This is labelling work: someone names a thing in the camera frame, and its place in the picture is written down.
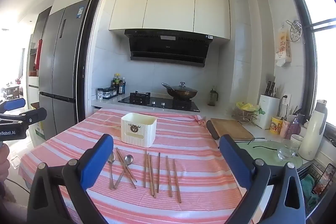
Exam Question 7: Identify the dark wok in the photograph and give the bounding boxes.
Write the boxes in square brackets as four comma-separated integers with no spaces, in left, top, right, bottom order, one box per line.
[161,82,198,100]

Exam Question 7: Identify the purple bottle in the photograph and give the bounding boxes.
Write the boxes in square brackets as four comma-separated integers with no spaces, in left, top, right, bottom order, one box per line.
[287,116,302,137]

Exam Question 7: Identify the black window frame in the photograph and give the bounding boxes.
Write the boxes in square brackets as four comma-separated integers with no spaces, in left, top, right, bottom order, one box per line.
[280,0,336,125]

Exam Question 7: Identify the black handled knives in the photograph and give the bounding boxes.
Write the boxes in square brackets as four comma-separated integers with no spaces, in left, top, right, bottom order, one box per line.
[265,80,277,97]

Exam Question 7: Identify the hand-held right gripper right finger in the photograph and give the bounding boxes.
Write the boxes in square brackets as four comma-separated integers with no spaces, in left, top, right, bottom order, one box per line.
[219,134,306,224]

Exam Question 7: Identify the pink striped table cloth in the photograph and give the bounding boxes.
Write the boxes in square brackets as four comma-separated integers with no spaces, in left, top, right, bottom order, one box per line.
[19,108,263,224]

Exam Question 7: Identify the black range hood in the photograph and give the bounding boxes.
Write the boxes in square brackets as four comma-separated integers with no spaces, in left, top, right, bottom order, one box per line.
[124,29,213,68]

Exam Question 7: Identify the white thermos jug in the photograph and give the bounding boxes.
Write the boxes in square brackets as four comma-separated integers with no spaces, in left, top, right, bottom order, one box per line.
[298,100,328,161]

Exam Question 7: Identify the glass wok lid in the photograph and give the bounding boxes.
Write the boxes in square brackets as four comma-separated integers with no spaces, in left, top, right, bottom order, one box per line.
[171,81,196,93]

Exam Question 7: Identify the metal spoon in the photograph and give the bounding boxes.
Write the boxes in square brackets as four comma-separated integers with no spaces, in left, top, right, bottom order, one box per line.
[108,153,116,190]
[114,154,134,189]

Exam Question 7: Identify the wire basket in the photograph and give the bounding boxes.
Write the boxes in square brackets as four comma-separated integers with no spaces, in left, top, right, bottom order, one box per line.
[232,106,259,125]

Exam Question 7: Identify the clear glass cup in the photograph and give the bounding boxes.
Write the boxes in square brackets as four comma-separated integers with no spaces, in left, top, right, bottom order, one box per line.
[277,139,300,161]

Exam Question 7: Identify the yellow plastic bag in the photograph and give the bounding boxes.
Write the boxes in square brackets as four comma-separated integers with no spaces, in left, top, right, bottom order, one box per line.
[236,101,261,113]

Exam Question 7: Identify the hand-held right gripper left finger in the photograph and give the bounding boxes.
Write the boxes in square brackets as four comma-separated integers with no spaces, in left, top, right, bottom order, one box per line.
[27,134,114,224]

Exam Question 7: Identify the black door frame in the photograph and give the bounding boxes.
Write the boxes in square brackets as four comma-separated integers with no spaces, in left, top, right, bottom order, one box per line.
[66,0,110,125]

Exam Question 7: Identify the white knife block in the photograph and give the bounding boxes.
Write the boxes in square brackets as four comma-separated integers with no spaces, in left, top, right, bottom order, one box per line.
[259,94,281,129]

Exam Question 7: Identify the metal steamer rack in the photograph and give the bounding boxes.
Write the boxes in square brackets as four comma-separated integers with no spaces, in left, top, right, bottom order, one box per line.
[286,20,306,44]

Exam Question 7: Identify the hanging orange printed bag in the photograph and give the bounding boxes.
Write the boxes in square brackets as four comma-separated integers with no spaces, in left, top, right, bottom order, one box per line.
[275,27,293,67]

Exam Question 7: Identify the grey refrigerator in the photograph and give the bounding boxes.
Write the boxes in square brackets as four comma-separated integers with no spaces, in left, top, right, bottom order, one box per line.
[38,0,91,141]

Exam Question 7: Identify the white wall cabinet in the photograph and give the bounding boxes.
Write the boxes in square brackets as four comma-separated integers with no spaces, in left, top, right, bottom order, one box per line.
[109,0,231,41]

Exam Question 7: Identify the pink cup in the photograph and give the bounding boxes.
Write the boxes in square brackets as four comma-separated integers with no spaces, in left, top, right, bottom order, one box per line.
[280,120,291,138]

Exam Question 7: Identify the black oblong board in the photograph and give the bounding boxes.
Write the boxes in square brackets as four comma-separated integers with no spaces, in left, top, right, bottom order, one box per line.
[206,120,220,140]

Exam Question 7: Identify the green glass round plate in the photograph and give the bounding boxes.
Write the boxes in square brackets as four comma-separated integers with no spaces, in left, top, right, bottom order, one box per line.
[238,140,303,167]

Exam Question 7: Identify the sauce bottles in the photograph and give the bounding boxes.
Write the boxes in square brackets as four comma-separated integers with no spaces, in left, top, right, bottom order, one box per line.
[112,73,127,96]

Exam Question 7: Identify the wooden cutting board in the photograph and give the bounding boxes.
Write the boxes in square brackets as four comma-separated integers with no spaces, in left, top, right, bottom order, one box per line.
[210,118,255,141]

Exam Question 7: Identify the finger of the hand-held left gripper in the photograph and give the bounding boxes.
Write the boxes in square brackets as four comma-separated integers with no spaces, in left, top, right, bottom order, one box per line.
[0,108,47,126]
[0,98,26,113]

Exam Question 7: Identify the teal cloth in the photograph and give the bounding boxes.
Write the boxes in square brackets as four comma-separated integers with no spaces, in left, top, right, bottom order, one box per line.
[301,174,319,210]

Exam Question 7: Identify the black cable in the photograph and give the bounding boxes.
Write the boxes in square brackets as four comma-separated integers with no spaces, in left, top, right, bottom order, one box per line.
[7,178,30,192]

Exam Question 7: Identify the yellow printed mug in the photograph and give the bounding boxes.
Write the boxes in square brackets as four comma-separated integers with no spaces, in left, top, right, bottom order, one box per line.
[270,116,284,135]

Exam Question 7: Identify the black wire dish rack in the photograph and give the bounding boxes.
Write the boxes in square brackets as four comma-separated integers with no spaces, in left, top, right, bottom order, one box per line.
[297,161,336,215]

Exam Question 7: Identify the white ribbed utensil holder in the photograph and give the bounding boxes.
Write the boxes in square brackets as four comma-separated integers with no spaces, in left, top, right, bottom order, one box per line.
[121,112,157,148]

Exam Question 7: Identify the white carton green print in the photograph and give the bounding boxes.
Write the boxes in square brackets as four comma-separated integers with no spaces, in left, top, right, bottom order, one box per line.
[35,122,45,141]

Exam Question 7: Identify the person's left hand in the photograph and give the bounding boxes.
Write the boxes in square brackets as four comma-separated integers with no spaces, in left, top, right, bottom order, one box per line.
[0,145,10,189]

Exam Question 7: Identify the black gas stove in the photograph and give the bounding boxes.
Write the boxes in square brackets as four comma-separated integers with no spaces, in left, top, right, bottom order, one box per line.
[118,91,200,113]

